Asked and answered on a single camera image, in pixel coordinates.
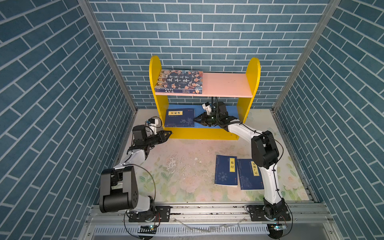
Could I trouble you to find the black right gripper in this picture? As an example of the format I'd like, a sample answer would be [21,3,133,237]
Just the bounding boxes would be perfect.
[193,112,221,128]

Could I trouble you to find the blue book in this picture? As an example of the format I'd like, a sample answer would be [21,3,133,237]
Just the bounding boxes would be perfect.
[165,108,195,128]
[238,159,264,191]
[215,155,238,187]

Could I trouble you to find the colourful cartoon cover book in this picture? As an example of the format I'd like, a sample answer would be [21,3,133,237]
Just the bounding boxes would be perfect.
[155,70,204,95]

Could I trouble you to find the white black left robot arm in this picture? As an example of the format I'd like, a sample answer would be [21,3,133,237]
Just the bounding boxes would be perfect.
[99,125,173,215]

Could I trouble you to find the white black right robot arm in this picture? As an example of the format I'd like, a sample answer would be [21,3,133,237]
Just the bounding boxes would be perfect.
[194,101,288,221]

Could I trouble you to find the yellow pink blue bookshelf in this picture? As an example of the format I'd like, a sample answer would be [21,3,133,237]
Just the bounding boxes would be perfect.
[149,56,261,141]

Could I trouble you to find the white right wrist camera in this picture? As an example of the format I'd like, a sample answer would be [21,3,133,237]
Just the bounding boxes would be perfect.
[202,102,215,115]

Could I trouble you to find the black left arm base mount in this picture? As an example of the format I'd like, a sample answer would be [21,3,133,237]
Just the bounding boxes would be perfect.
[128,206,171,223]

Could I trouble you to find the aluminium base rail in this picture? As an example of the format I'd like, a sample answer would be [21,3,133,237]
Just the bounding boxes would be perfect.
[79,201,342,240]

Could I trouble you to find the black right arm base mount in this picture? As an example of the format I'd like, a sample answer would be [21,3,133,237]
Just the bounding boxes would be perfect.
[245,205,292,222]

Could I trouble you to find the aluminium left corner post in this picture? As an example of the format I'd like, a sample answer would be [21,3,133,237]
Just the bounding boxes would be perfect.
[78,0,137,114]

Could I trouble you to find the aluminium corner post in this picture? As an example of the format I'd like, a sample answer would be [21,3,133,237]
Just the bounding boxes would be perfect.
[272,0,341,115]
[78,0,137,114]

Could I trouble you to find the aluminium right corner post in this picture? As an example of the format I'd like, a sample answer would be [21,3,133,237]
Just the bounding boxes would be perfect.
[272,0,341,115]

